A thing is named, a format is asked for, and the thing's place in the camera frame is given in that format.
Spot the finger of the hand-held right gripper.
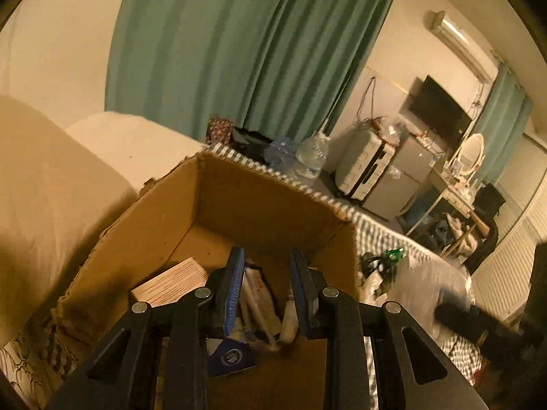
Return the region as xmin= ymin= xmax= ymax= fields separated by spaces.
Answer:
xmin=435 ymin=301 xmax=492 ymax=339

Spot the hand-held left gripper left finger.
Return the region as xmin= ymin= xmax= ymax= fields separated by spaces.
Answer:
xmin=45 ymin=245 xmax=249 ymax=410

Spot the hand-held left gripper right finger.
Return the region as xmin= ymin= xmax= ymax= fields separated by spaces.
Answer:
xmin=290 ymin=248 xmax=490 ymax=410

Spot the white tube pack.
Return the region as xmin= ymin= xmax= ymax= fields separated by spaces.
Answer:
xmin=240 ymin=265 xmax=283 ymax=351

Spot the pink small carton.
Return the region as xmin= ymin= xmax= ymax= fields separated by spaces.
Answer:
xmin=130 ymin=257 xmax=210 ymax=308

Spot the blue packet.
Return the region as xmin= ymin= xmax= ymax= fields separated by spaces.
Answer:
xmin=208 ymin=337 xmax=256 ymax=379

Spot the brown cardboard box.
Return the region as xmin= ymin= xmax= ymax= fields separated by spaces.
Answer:
xmin=51 ymin=151 xmax=357 ymax=410

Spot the white plastic bag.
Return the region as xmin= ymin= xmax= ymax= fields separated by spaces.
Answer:
xmin=360 ymin=252 xmax=400 ymax=302

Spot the black chair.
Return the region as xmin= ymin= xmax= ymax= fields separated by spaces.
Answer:
xmin=464 ymin=183 xmax=508 ymax=268

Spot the cluttered dressing desk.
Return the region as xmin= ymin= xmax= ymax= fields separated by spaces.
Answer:
xmin=402 ymin=164 xmax=481 ymax=261

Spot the water bottle pack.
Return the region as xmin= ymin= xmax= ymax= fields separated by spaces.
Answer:
xmin=262 ymin=130 xmax=331 ymax=181

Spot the dark bag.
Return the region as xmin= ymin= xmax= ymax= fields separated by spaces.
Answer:
xmin=232 ymin=127 xmax=275 ymax=161

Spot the white suitcase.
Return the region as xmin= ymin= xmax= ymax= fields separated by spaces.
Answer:
xmin=334 ymin=127 xmax=397 ymax=201

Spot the grey mini fridge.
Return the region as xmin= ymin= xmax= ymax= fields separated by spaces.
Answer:
xmin=363 ymin=132 xmax=442 ymax=223

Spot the patterned small bag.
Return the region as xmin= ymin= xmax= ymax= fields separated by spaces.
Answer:
xmin=206 ymin=118 xmax=235 ymax=146

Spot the oval vanity mirror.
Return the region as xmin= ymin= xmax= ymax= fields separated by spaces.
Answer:
xmin=452 ymin=132 xmax=486 ymax=179

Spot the white pillow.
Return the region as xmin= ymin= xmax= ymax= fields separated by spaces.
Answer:
xmin=65 ymin=111 xmax=211 ymax=191

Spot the narrow green curtain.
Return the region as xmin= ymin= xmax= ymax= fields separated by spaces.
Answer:
xmin=471 ymin=63 xmax=536 ymax=189

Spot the large cream pillow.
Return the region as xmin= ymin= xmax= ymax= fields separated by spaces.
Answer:
xmin=0 ymin=94 xmax=144 ymax=349

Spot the patterned bed sheet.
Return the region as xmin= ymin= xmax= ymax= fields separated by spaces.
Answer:
xmin=0 ymin=331 xmax=80 ymax=404

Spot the wide green curtain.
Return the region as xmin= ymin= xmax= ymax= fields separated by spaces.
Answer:
xmin=104 ymin=0 xmax=404 ymax=145

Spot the white air conditioner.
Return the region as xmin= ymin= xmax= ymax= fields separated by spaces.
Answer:
xmin=424 ymin=9 xmax=499 ymax=85

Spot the hanging wall cable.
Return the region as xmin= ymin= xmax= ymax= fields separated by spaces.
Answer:
xmin=360 ymin=76 xmax=379 ymax=125

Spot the black wall television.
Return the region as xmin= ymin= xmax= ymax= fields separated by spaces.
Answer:
xmin=408 ymin=74 xmax=473 ymax=147

